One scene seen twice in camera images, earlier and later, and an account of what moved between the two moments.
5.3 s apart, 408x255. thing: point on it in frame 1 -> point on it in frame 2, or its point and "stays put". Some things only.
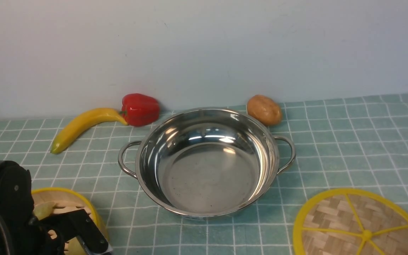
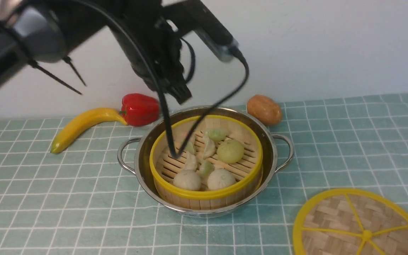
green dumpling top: (43, 210) -> (217, 134)
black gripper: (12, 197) -> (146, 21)
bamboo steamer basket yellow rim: (66, 200) -> (220, 168)
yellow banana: (82, 118) stays put
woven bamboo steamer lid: (356, 221) stays put
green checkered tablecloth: (381, 142) stays put
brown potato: (265, 109) stays put
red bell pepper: (139, 109) stays put
